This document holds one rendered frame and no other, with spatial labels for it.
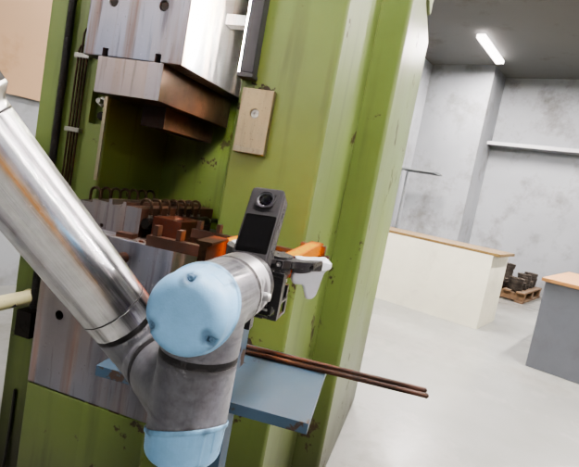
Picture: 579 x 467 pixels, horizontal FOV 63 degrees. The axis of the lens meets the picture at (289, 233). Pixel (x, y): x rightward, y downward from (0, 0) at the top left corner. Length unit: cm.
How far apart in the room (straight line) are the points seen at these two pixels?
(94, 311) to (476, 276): 496
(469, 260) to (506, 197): 439
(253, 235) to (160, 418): 24
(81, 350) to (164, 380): 94
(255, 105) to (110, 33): 42
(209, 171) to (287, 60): 58
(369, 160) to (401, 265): 397
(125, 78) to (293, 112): 44
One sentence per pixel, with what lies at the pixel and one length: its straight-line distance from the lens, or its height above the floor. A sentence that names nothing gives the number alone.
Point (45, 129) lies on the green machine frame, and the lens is 170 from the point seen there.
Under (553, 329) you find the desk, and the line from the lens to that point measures 447.
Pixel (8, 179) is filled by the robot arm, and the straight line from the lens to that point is 49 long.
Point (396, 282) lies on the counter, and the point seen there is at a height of 24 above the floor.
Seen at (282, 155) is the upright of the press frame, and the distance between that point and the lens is 129.
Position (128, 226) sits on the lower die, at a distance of 133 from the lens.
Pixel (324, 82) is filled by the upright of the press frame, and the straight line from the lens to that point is 129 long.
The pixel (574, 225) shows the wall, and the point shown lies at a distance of 943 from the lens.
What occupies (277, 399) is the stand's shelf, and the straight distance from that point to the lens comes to 92.
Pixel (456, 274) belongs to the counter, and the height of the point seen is 50.
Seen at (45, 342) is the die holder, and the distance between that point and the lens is 146.
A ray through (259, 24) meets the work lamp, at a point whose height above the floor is 151.
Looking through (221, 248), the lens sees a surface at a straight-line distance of 78.
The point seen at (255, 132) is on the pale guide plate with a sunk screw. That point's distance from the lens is 130.
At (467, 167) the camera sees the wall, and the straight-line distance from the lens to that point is 904.
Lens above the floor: 113
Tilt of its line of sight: 6 degrees down
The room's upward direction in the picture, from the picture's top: 11 degrees clockwise
